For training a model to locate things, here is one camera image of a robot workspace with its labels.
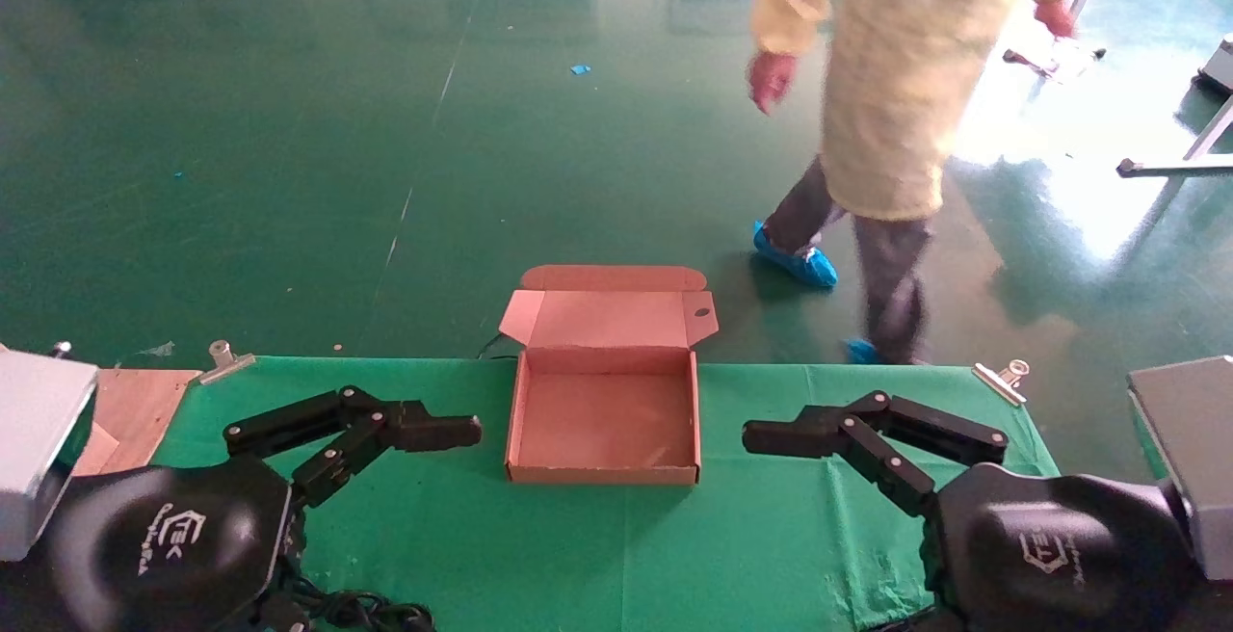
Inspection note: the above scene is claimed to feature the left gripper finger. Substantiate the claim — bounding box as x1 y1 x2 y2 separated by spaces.
223 386 483 460

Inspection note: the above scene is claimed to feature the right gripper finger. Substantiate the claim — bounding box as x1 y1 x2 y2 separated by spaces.
742 391 1008 466

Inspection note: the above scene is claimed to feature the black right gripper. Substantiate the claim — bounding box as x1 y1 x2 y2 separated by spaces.
838 420 1195 632

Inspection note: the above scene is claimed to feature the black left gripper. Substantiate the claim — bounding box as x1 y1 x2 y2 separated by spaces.
43 412 386 632

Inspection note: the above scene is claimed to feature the open brown cardboard box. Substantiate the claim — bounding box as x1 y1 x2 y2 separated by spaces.
499 264 721 486

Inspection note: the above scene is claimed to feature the red gloved right hand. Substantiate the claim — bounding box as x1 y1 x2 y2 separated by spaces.
748 52 799 115

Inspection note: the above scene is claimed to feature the red gloved left hand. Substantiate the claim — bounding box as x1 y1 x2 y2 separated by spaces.
1035 0 1078 40

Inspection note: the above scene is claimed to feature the green table cloth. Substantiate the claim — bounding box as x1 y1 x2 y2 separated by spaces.
149 355 1061 632

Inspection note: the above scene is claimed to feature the wooden board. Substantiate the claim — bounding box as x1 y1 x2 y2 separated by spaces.
72 367 200 477

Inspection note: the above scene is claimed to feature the flat cardboard sheet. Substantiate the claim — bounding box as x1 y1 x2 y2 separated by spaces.
73 420 121 477

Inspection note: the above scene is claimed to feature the person in yellow coat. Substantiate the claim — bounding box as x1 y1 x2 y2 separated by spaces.
749 0 1104 365

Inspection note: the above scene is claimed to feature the grey machine base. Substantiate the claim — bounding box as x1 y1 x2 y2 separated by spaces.
1193 33 1233 95

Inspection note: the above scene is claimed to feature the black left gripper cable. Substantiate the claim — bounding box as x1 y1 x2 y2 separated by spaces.
279 579 434 632

